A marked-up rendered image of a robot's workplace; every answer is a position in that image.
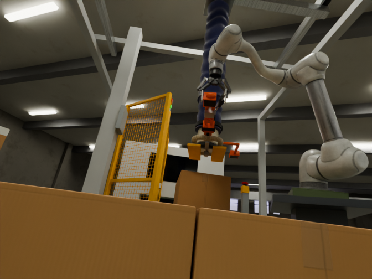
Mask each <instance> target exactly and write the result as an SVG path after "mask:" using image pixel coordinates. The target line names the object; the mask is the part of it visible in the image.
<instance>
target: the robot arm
mask: <svg viewBox="0 0 372 279"><path fill-rule="evenodd" d="M239 51H243V52H244V53H246V54H247V56H248V57H249V59H250V61H251V63H252V65H253V66H254V68H255V70H256V71H257V73H258V74H259V75H261V76H262V77H264V78H265V79H267V80H270V81H272V82H273V83H275V84H277V85H279V86H282V87H285V88H288V89H300V88H302V87H303V86H304V87H306V89H307V92H308V96H309V99H310V102H311V105H312V108H313V112H314V115H315V117H316V120H317V124H318V127H319V130H320V133H321V136H322V140H323V144H322V146H321V150H320V151H319V150H316V149H312V150H308V151H306V152H304V154H303V155H302V157H301V159H300V162H299V182H300V184H299V187H300V188H306V189H316V190H327V191H332V190H328V181H330V180H332V179H345V178H351V177H354V176H356V175H358V174H360V173H362V172H363V171H365V170H366V169H367V167H368V164H369V161H368V158H367V156H366V154H365V153H364V152H363V151H362V150H361V149H359V148H357V147H354V146H353V145H352V143H351V141H349V140H347V139H344V138H343V135H342V132H341V130H340V127H339V123H338V121H337V118H336V115H335V112H334V109H333V106H332V103H331V101H330V98H329V95H328V91H327V89H326V86H325V83H324V80H325V77H326V68H327V67H328V65H329V58H328V56H327V55H326V54H325V53H323V52H316V53H312V54H309V55H307V56H305V57H304V58H303V59H301V60H300V61H299V62H297V63H296V64H295V65H294V66H293V67H292V68H290V69H288V70H287V71H285V70H278V69H270V68H267V67H266V66H265V65H264V64H263V62H262V60H261V59H260V57H259V55H258V53H257V52H256V50H255V48H254V47H253V46H252V45H251V44H250V43H248V42H247V41H245V40H244V39H243V37H242V32H241V28H240V27H239V26H238V25H236V24H231V25H229V26H227V27H226V28H225V29H224V30H223V31H222V32H221V34H220V35H219V37H218V39H217V41H216V43H214V44H213V45H212V46H211V48H210V51H209V58H208V61H209V78H206V77H204V79H203V81H202V82H201V83H200V85H199V86H198V87H197V91H199V92H200V94H199V96H200V97H201V102H202V100H203V91H204V90H205V89H206V88H207V87H209V86H210V85H212V86H214V85H215V86H217V85H218V86H219V87H221V89H222V90H223V91H225V89H227V92H226V93H227V94H226V96H225V98H224V104H226V99H227V98H228V94H230V93H231V88H230V86H229V84H228V82H227V80H226V78H225V79H222V78H221V75H222V73H223V66H224V63H225V60H226V58H227V56H228V55H229V54H231V53H237V52H239ZM206 81H208V83H207V84H205V82H206ZM221 82H223V83H224V84H225V86H226V87H225V86H224V85H223V84H222V83H221ZM204 84H205V85H204ZM203 85H204V86H203ZM202 86H203V87H202ZM333 192H334V191H333Z"/></svg>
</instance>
